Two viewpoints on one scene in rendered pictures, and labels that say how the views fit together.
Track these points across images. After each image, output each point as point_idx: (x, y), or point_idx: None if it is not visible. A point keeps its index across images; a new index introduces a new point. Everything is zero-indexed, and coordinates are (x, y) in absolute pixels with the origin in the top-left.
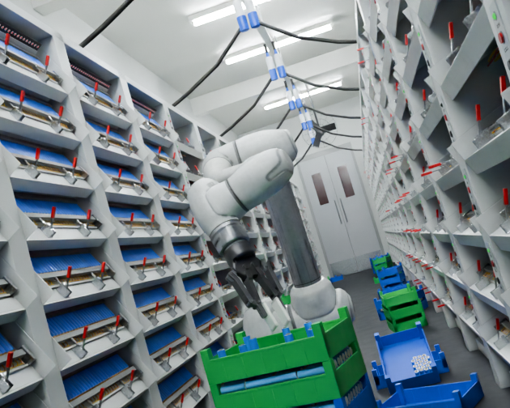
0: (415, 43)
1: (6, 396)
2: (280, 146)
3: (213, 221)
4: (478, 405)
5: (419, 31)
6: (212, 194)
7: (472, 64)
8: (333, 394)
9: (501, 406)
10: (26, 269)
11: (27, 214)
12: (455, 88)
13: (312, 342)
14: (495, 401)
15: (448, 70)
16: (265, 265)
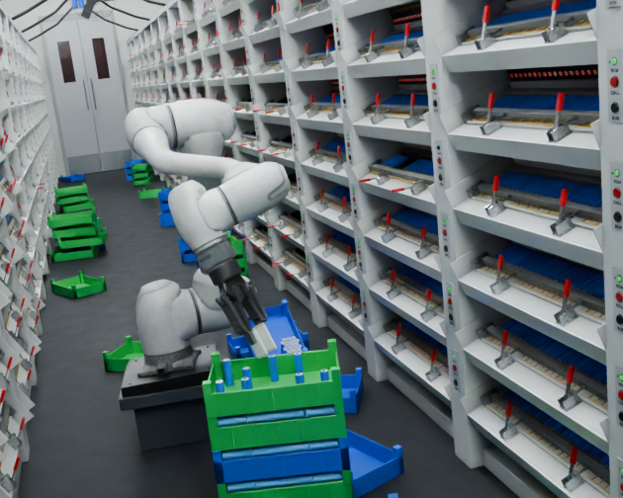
0: (409, 65)
1: None
2: (222, 124)
3: (204, 235)
4: (364, 399)
5: (436, 70)
6: (206, 206)
7: (525, 157)
8: (339, 433)
9: (388, 404)
10: None
11: None
12: (472, 148)
13: (329, 385)
14: (378, 396)
15: (457, 119)
16: (247, 285)
